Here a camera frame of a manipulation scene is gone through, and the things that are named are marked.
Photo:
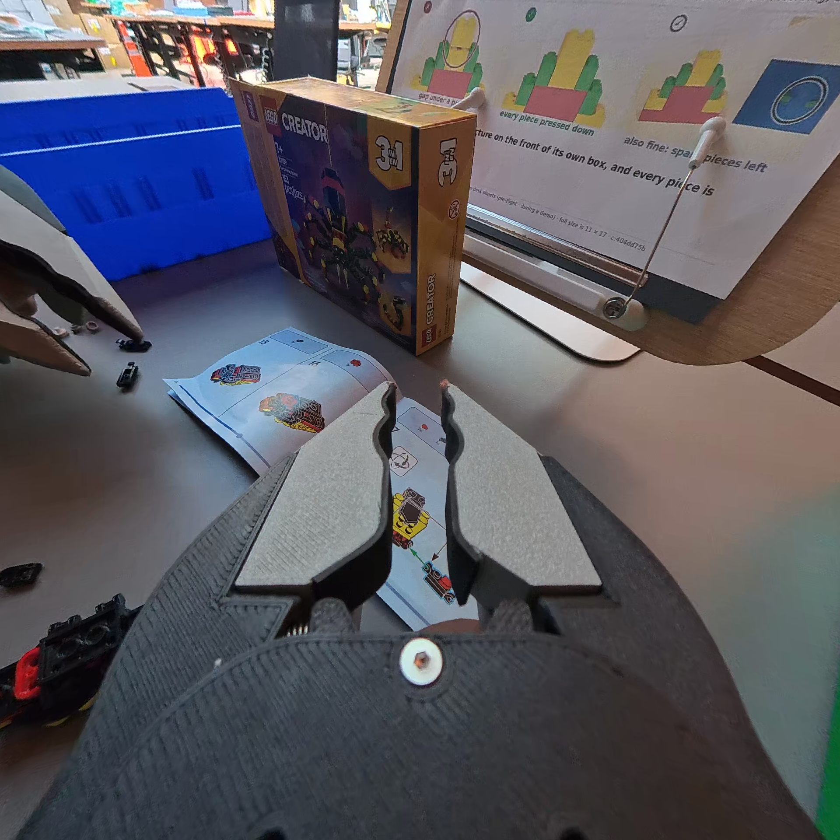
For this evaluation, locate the background black frame workbenches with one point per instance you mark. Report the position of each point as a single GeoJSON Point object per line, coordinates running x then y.
{"type": "Point", "coordinates": [197, 46]}

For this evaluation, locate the lego instruction booklet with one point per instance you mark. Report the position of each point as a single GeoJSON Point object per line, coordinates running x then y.
{"type": "Point", "coordinates": [275, 394]}

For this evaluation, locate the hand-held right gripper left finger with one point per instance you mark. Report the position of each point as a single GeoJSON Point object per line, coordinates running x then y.
{"type": "Point", "coordinates": [321, 505]}

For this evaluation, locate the printed lego guide sheet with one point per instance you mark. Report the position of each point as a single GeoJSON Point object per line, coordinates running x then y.
{"type": "Point", "coordinates": [590, 177]}

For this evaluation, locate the red yellow black lego assembly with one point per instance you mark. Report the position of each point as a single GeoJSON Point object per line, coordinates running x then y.
{"type": "Point", "coordinates": [72, 646]}

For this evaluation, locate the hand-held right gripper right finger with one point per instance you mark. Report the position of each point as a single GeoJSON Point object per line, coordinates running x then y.
{"type": "Point", "coordinates": [512, 505]}

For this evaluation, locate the black upright post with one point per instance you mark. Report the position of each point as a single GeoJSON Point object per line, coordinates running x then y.
{"type": "Point", "coordinates": [305, 39]}

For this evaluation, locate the wooden document stand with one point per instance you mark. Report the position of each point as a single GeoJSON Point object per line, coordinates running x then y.
{"type": "Point", "coordinates": [774, 308]}

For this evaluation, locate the small black lego clip piece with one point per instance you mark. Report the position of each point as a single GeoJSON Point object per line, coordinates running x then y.
{"type": "Point", "coordinates": [19, 575]}

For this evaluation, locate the stacked cardboard boxes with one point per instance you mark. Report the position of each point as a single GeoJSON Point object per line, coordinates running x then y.
{"type": "Point", "coordinates": [98, 26]}

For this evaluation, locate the small black lego pin piece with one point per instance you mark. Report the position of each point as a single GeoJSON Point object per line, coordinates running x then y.
{"type": "Point", "coordinates": [128, 375]}

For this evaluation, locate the blue plastic bin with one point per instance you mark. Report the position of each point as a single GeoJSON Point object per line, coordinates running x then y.
{"type": "Point", "coordinates": [131, 184]}

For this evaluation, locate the purple lego set box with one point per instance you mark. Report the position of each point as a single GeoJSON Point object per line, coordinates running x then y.
{"type": "Point", "coordinates": [341, 197]}

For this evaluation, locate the background wooden table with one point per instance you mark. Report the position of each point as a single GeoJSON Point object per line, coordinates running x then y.
{"type": "Point", "coordinates": [46, 46]}

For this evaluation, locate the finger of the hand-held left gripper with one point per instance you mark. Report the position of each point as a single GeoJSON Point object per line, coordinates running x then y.
{"type": "Point", "coordinates": [59, 256]}
{"type": "Point", "coordinates": [33, 341]}

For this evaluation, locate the green plastic bin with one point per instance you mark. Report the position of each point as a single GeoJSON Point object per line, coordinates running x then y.
{"type": "Point", "coordinates": [830, 774]}

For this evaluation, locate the grey flat lid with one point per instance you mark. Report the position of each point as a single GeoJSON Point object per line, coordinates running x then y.
{"type": "Point", "coordinates": [79, 88]}

